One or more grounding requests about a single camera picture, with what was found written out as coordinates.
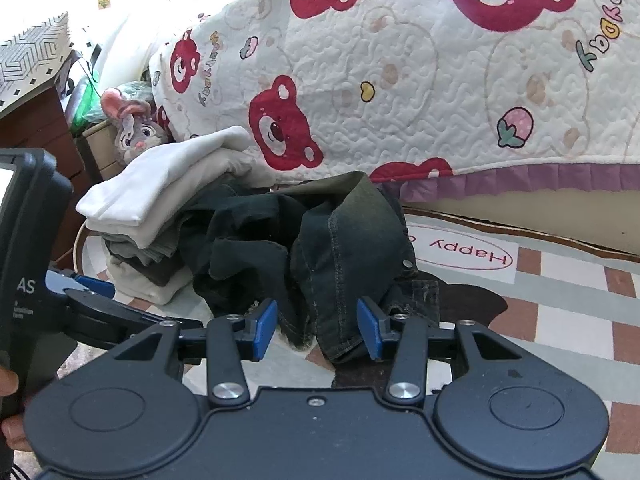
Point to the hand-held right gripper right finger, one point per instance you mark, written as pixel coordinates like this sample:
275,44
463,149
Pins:
370,332

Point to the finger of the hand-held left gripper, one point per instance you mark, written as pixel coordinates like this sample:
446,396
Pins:
95,285
115,317

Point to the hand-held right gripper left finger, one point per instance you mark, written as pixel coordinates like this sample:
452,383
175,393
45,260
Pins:
265,332

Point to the dark blue jeans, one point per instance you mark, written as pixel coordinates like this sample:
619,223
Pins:
345,250

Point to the person's left hand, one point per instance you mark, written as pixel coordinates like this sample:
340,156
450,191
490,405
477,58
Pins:
10,390

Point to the dark olive folded garment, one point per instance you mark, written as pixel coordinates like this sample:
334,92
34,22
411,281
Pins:
170,272

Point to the brown wooden cabinet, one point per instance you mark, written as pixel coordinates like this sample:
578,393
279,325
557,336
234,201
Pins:
35,130

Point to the light wooden box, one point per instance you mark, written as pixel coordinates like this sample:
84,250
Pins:
100,150

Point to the white folded garment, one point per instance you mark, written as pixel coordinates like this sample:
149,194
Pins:
150,185

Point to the green plastic bag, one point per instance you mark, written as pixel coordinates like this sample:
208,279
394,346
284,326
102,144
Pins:
85,105

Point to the grey plush rabbit toy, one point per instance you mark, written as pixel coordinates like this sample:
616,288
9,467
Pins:
132,132

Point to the geometric patterned white box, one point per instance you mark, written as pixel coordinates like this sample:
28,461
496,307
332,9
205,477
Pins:
30,55

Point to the checkered printed floor mat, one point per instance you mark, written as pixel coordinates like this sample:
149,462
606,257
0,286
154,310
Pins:
550,280

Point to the white pillow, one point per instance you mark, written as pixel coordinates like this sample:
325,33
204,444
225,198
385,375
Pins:
125,55

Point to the bear print quilt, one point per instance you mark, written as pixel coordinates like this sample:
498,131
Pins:
400,60

